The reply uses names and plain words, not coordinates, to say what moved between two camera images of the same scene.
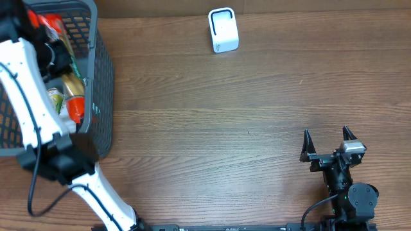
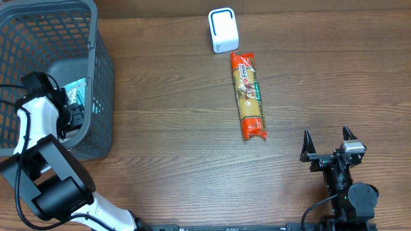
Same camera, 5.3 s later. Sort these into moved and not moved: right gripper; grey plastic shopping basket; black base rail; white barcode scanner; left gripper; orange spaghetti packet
Moved: orange spaghetti packet; left gripper
Not moved: grey plastic shopping basket; right gripper; white barcode scanner; black base rail
